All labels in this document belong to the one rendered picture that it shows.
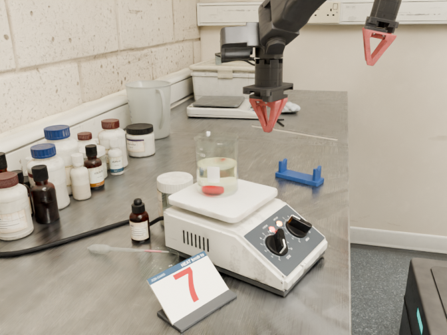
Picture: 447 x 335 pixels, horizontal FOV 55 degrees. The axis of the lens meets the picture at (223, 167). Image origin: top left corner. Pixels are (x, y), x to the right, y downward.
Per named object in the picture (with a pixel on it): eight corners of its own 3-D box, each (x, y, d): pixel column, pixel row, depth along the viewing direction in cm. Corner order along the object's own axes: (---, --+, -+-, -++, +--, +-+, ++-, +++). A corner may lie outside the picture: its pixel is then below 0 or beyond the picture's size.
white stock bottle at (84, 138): (92, 165, 101) (88, 129, 99) (103, 169, 98) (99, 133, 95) (74, 169, 98) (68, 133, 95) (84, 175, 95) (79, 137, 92)
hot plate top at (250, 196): (280, 194, 64) (280, 188, 63) (235, 224, 54) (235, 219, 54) (215, 177, 70) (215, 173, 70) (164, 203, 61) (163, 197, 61)
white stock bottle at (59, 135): (40, 196, 84) (29, 131, 80) (56, 183, 91) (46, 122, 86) (76, 197, 84) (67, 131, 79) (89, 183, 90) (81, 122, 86)
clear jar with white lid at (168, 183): (196, 213, 76) (194, 171, 73) (193, 230, 70) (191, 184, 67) (161, 214, 76) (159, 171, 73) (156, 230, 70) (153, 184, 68)
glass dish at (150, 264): (135, 265, 60) (134, 252, 60) (173, 256, 62) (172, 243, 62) (144, 287, 56) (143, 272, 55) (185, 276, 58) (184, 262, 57)
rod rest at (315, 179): (324, 182, 89) (325, 165, 88) (316, 187, 87) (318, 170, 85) (282, 172, 95) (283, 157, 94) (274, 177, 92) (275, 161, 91)
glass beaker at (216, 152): (248, 195, 62) (248, 138, 59) (210, 205, 59) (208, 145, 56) (222, 180, 68) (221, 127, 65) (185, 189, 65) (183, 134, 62)
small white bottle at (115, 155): (108, 171, 97) (105, 137, 94) (122, 170, 98) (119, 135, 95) (110, 176, 94) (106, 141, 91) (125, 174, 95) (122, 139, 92)
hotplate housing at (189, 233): (327, 254, 62) (331, 204, 60) (285, 301, 52) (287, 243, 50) (206, 217, 75) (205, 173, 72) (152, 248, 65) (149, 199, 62)
